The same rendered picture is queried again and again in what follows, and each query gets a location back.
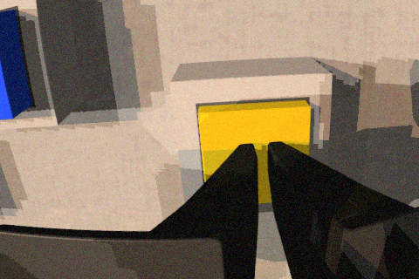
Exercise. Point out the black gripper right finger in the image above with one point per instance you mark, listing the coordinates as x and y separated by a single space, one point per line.
332 227

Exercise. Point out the yellow button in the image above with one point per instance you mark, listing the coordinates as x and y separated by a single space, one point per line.
218 105

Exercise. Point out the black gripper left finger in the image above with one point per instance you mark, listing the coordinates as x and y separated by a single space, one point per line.
212 236

